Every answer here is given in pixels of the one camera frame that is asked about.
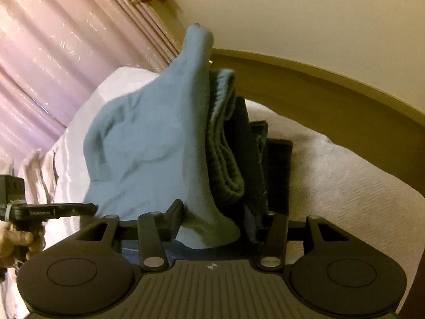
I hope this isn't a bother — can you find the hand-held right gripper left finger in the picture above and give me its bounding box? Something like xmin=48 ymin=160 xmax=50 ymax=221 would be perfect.
xmin=76 ymin=199 xmax=185 ymax=270

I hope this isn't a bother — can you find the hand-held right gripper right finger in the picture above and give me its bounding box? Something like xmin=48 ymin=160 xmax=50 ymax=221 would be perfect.
xmin=244 ymin=211 xmax=349 ymax=270

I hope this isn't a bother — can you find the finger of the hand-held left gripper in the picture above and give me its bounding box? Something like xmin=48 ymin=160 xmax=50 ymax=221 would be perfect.
xmin=75 ymin=203 xmax=98 ymax=216

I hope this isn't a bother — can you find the person's left hand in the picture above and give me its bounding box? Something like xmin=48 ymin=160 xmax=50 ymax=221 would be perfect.
xmin=0 ymin=223 xmax=45 ymax=268

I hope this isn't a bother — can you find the folded black cloth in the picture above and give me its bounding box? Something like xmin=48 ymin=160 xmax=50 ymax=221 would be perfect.
xmin=266 ymin=138 xmax=293 ymax=215

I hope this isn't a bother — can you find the folded dark navy cloth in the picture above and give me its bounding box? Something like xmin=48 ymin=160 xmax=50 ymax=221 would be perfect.
xmin=232 ymin=96 xmax=269 ymax=240

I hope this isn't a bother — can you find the folded dark green ribbed cloth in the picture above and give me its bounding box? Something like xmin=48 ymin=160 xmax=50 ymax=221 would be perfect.
xmin=206 ymin=69 xmax=246 ymax=207

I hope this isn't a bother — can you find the white woven bedspread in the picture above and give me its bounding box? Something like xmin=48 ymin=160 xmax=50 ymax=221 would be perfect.
xmin=0 ymin=66 xmax=425 ymax=319

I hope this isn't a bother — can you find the wooden headboard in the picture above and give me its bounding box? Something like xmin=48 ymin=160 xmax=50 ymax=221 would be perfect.
xmin=209 ymin=48 xmax=425 ymax=158

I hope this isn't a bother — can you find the pink shiny curtain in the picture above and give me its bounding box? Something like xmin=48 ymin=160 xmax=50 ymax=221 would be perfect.
xmin=0 ymin=0 xmax=181 ymax=180

